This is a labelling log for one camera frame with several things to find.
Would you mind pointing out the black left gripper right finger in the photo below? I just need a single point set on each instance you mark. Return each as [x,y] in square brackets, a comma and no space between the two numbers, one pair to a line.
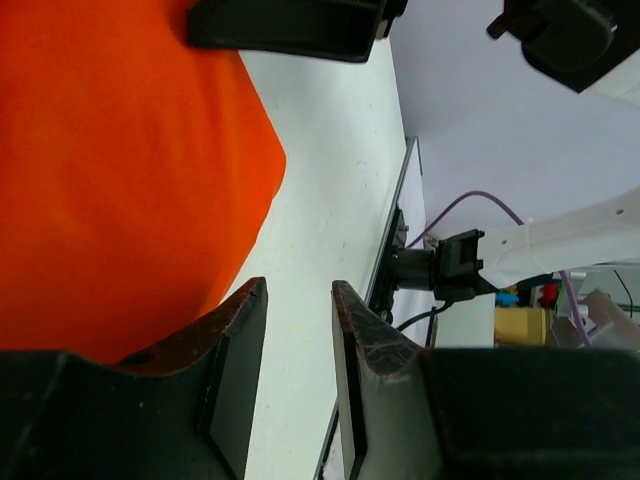
[407,412]

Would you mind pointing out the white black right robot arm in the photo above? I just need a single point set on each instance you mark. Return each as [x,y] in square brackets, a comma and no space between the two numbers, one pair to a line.
[533,94]

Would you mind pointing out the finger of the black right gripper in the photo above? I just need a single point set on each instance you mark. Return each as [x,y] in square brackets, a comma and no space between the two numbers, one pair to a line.
[334,30]

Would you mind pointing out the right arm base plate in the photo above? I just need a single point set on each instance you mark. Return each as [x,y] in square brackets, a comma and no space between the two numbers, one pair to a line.
[397,268]

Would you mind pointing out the orange t shirt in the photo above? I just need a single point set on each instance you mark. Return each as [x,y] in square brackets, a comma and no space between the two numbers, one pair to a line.
[136,174]

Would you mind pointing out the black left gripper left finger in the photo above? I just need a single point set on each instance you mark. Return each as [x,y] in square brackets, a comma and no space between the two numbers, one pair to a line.
[181,408]

